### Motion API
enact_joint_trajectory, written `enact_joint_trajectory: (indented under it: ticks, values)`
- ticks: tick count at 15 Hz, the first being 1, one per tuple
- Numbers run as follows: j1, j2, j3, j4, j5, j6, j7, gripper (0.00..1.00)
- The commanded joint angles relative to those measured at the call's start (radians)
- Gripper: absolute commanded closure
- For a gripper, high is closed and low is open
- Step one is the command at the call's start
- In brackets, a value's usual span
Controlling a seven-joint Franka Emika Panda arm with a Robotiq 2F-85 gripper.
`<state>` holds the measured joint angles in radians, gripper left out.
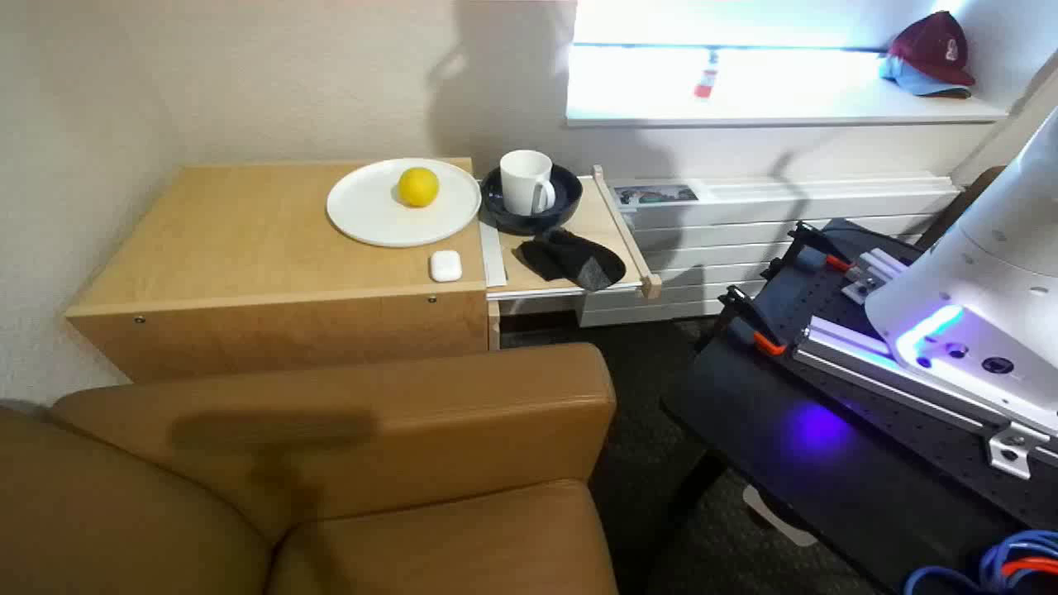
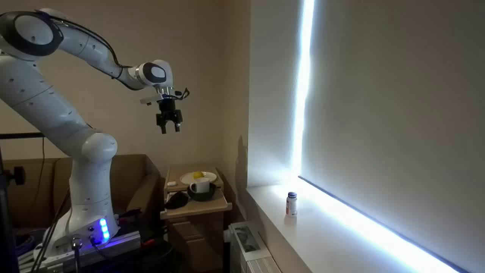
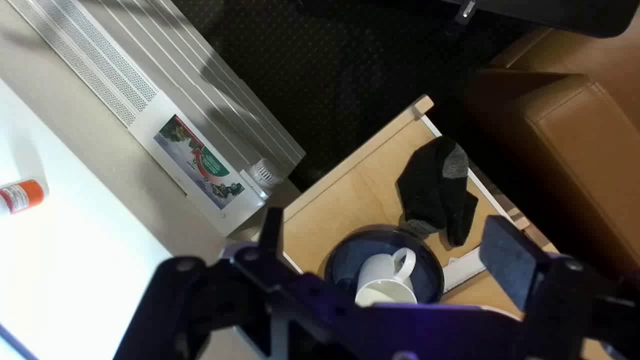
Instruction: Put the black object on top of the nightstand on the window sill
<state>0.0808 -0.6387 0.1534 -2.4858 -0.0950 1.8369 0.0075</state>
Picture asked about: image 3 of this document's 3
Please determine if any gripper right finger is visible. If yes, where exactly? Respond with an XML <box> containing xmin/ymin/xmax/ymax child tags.
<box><xmin>479</xmin><ymin>215</ymin><xmax>640</xmax><ymax>360</ymax></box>

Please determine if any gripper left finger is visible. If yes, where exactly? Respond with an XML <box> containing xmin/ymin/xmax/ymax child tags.
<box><xmin>114</xmin><ymin>207</ymin><xmax>351</xmax><ymax>360</ymax></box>

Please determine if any light wooden nightstand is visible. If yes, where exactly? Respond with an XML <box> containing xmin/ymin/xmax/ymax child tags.
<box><xmin>227</xmin><ymin>94</ymin><xmax>617</xmax><ymax>360</ymax></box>

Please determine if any white flat bar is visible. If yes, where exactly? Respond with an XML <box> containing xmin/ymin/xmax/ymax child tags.
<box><xmin>442</xmin><ymin>247</ymin><xmax>489</xmax><ymax>294</ymax></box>

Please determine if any printed sticker on radiator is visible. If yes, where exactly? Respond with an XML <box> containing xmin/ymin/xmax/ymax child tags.
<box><xmin>153</xmin><ymin>114</ymin><xmax>246</xmax><ymax>210</ymax></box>

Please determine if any white radiator thermostat knob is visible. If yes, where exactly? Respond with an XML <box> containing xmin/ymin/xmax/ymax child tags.
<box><xmin>248</xmin><ymin>158</ymin><xmax>285</xmax><ymax>190</ymax></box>

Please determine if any brown leather armchair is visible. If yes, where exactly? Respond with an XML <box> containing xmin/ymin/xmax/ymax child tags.
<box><xmin>464</xmin><ymin>24</ymin><xmax>640</xmax><ymax>282</ymax></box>

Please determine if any dark blue bowl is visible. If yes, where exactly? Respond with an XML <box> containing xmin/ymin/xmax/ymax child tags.
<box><xmin>323</xmin><ymin>224</ymin><xmax>446</xmax><ymax>306</ymax></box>

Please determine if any black and grey sock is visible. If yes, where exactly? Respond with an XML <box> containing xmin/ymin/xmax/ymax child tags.
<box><xmin>396</xmin><ymin>135</ymin><xmax>479</xmax><ymax>248</ymax></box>

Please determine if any white ceramic mug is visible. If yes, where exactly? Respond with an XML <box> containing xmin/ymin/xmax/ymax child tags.
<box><xmin>354</xmin><ymin>247</ymin><xmax>419</xmax><ymax>308</ymax></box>

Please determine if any orange bottle with white label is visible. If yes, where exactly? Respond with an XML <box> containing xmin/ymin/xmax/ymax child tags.
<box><xmin>0</xmin><ymin>179</ymin><xmax>47</xmax><ymax>216</ymax></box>

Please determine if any white wall radiator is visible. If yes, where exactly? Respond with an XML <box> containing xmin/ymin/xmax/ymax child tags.
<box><xmin>6</xmin><ymin>0</ymin><xmax>307</xmax><ymax>237</ymax></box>

